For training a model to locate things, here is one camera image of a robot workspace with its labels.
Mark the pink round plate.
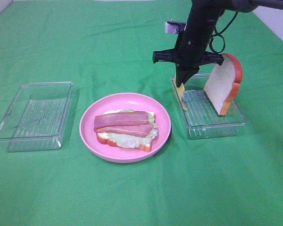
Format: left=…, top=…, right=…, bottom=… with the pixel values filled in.
left=80, top=92, right=171, bottom=163

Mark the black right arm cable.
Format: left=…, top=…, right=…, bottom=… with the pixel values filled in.
left=208, top=4, right=239, bottom=54

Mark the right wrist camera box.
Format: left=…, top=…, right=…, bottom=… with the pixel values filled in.
left=165, top=20, right=186, bottom=34

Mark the bread slice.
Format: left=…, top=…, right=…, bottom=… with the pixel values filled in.
left=93, top=109, right=158, bottom=152
left=204, top=53, right=243, bottom=116

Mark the green tablecloth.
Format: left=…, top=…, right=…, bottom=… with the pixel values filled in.
left=0, top=0, right=283, bottom=226

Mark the yellow cheese slice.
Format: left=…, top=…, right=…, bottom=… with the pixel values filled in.
left=174, top=74, right=187, bottom=111

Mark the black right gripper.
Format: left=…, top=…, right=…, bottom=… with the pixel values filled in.
left=152, top=30, right=224, bottom=88

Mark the left clear plastic tray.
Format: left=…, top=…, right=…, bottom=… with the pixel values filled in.
left=0, top=81, right=73, bottom=152

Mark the bacon strip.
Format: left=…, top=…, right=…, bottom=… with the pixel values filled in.
left=94, top=122, right=158, bottom=137
left=94, top=111, right=148, bottom=129

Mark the clear plastic tray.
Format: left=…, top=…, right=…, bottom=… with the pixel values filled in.
left=170, top=73, right=247, bottom=139
left=0, top=81, right=73, bottom=152

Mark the green lettuce leaf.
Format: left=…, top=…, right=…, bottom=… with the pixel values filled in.
left=101, top=111, right=158, bottom=152

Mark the right clear plastic tray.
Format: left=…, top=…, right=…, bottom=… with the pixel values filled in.
left=170, top=73, right=247, bottom=139

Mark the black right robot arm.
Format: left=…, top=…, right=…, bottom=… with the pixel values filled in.
left=152, top=0, right=283, bottom=87

